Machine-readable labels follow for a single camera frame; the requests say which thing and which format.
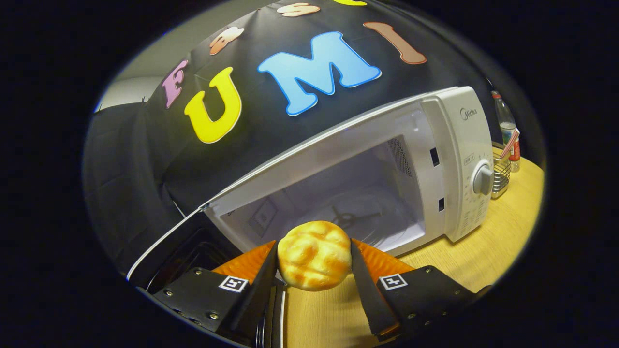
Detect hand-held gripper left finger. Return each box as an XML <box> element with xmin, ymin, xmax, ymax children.
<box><xmin>152</xmin><ymin>240</ymin><xmax>279</xmax><ymax>334</ymax></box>

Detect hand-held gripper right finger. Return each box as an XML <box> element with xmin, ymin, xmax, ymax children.
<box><xmin>350</xmin><ymin>238</ymin><xmax>490</xmax><ymax>339</ymax></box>

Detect golden bread bun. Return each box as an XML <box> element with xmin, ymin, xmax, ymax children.
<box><xmin>277</xmin><ymin>221</ymin><xmax>352</xmax><ymax>291</ymax></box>

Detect white microwave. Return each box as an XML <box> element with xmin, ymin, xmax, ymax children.
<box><xmin>127</xmin><ymin>86</ymin><xmax>495</xmax><ymax>348</ymax></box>

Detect red striped straw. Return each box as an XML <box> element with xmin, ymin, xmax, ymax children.
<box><xmin>500</xmin><ymin>128</ymin><xmax>520</xmax><ymax>159</ymax></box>

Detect clear plastic water bottle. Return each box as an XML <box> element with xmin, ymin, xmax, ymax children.
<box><xmin>491</xmin><ymin>90</ymin><xmax>521</xmax><ymax>173</ymax></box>

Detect metal wire basket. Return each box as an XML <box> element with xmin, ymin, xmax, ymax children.
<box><xmin>491</xmin><ymin>154</ymin><xmax>512</xmax><ymax>200</ymax></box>

